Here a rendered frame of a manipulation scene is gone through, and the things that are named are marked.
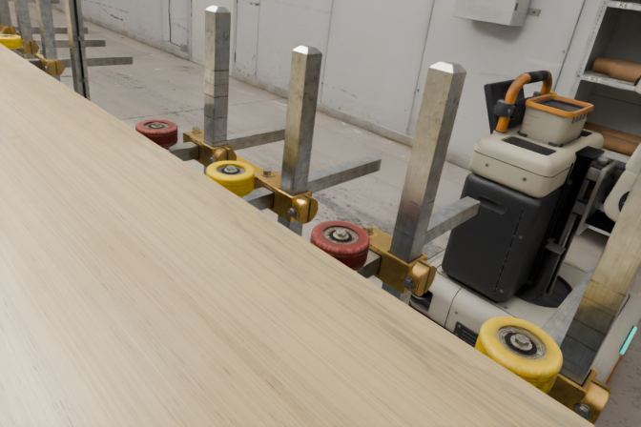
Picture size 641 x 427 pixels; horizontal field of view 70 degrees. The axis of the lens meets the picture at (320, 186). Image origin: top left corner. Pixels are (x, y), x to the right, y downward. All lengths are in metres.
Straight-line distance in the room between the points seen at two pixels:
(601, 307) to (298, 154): 0.49
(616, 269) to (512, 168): 0.94
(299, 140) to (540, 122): 0.99
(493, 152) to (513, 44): 1.98
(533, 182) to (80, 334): 1.25
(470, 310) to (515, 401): 1.21
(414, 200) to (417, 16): 3.18
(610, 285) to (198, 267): 0.45
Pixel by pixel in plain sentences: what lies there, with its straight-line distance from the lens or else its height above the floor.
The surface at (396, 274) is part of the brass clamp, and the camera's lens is 0.70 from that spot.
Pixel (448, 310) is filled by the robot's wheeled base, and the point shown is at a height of 0.21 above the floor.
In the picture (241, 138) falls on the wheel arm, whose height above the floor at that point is 0.85.
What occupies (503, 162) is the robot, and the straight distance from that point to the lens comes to 1.49.
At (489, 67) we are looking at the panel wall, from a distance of 3.49.
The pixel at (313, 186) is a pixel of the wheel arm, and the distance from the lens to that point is 0.92.
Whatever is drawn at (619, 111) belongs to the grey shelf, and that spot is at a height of 0.68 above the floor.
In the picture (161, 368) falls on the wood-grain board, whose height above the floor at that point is 0.90.
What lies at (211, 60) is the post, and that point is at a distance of 0.95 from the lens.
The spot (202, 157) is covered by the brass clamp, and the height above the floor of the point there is 0.83.
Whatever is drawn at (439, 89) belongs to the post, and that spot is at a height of 1.11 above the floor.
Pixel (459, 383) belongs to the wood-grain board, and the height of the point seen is 0.90.
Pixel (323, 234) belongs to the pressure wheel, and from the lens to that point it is 0.62.
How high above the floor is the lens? 1.22
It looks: 25 degrees down
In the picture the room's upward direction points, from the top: 7 degrees clockwise
